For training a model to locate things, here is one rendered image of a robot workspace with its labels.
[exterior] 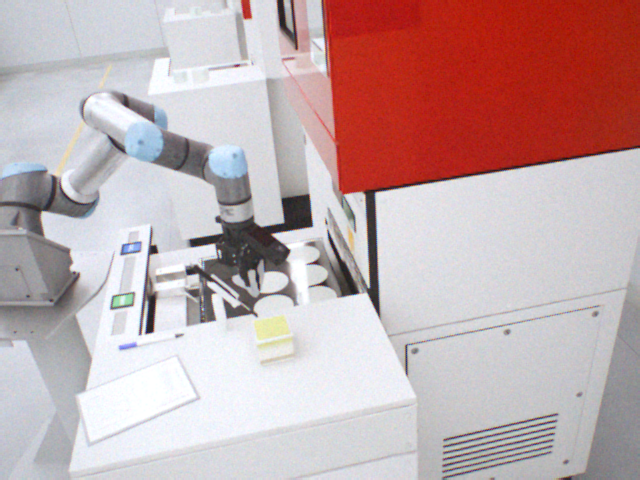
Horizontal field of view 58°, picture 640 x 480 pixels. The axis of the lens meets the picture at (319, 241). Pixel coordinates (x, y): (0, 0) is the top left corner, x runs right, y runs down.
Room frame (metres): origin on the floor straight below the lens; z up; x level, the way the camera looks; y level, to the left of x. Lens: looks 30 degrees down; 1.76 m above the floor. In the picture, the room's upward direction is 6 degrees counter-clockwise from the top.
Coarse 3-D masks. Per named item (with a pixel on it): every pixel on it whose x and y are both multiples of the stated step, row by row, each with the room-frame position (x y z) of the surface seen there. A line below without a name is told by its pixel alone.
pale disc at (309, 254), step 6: (300, 246) 1.45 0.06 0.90; (306, 246) 1.45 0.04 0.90; (294, 252) 1.42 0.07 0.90; (300, 252) 1.42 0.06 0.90; (306, 252) 1.41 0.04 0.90; (312, 252) 1.41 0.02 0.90; (318, 252) 1.41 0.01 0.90; (288, 258) 1.39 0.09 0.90; (294, 258) 1.39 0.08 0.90; (300, 258) 1.38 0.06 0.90; (306, 258) 1.38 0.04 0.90; (312, 258) 1.38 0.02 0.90; (300, 264) 1.35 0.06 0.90
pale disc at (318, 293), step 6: (312, 288) 1.23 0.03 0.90; (318, 288) 1.23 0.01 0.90; (324, 288) 1.23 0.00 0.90; (300, 294) 1.21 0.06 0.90; (306, 294) 1.21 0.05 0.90; (312, 294) 1.21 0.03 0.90; (318, 294) 1.20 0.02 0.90; (324, 294) 1.20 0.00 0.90; (330, 294) 1.20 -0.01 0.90; (300, 300) 1.18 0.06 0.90; (306, 300) 1.18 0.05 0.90; (312, 300) 1.18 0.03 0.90; (318, 300) 1.18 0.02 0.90
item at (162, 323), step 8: (176, 280) 1.36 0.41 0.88; (176, 296) 1.28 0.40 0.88; (184, 296) 1.28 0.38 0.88; (160, 304) 1.26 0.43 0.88; (168, 304) 1.25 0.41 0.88; (176, 304) 1.25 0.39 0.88; (184, 304) 1.24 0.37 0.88; (160, 312) 1.22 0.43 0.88; (168, 312) 1.22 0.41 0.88; (176, 312) 1.21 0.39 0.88; (184, 312) 1.21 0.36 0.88; (160, 320) 1.18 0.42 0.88; (168, 320) 1.18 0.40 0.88; (176, 320) 1.18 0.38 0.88; (184, 320) 1.17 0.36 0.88; (160, 328) 1.15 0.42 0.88; (168, 328) 1.15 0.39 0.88; (176, 328) 1.15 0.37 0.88
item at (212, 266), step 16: (320, 256) 1.38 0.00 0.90; (208, 272) 1.36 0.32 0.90; (224, 272) 1.35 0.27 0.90; (288, 272) 1.32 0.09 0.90; (208, 288) 1.28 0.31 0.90; (240, 288) 1.27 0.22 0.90; (288, 288) 1.24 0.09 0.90; (304, 288) 1.23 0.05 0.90; (336, 288) 1.22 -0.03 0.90; (208, 304) 1.21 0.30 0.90; (224, 304) 1.20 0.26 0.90; (240, 304) 1.19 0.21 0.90; (208, 320) 1.14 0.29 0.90
